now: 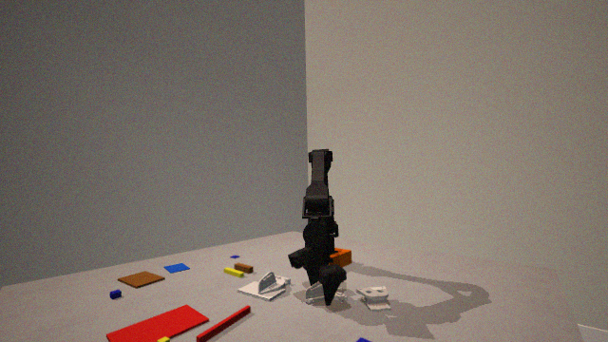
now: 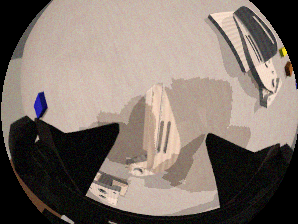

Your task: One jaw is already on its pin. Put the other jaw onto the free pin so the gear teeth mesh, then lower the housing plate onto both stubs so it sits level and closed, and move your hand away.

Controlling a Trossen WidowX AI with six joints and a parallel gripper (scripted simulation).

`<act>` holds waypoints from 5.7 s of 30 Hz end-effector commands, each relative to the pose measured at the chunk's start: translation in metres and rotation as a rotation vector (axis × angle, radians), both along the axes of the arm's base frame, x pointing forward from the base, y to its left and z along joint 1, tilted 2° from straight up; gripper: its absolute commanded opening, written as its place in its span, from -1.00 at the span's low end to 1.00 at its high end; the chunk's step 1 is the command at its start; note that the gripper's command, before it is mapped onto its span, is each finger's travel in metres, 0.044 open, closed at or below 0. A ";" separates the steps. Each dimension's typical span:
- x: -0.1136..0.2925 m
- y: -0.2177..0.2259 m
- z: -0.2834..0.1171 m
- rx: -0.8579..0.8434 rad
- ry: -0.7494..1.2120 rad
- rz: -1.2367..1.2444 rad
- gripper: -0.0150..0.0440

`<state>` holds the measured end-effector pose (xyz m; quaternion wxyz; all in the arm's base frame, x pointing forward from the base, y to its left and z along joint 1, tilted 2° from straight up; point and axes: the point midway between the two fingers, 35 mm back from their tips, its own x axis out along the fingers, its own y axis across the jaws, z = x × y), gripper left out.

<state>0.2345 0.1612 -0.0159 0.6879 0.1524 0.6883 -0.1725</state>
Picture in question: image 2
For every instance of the brown rectangular block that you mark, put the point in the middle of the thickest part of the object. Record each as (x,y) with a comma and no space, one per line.
(288,68)

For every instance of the yellow flat bar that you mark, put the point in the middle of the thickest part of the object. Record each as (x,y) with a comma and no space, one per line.
(282,51)

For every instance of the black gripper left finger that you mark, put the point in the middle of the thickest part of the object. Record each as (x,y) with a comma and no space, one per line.
(81,153)

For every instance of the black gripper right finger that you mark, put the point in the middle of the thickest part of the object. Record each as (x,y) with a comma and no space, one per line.
(233,166)

